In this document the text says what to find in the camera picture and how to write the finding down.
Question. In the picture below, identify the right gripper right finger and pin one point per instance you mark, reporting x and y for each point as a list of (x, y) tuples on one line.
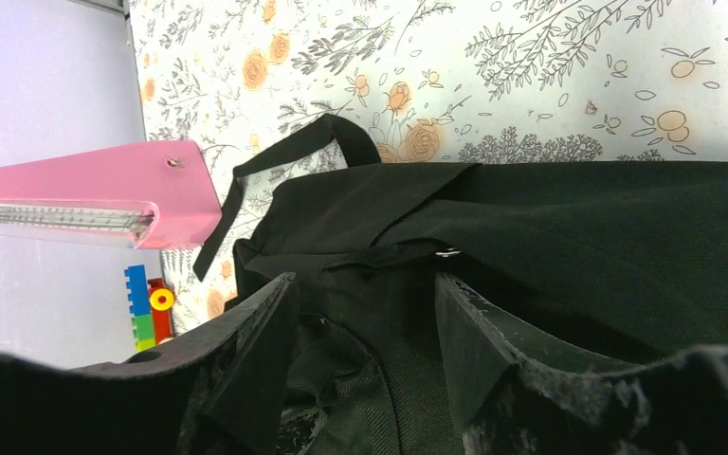
[(516, 389)]

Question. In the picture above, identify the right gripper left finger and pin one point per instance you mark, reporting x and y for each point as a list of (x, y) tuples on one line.
[(218, 389)]

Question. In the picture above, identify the black student backpack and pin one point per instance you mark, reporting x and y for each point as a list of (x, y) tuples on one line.
[(627, 259)]

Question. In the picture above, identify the colourful toy blocks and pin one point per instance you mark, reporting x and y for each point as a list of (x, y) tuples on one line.
[(150, 307)]

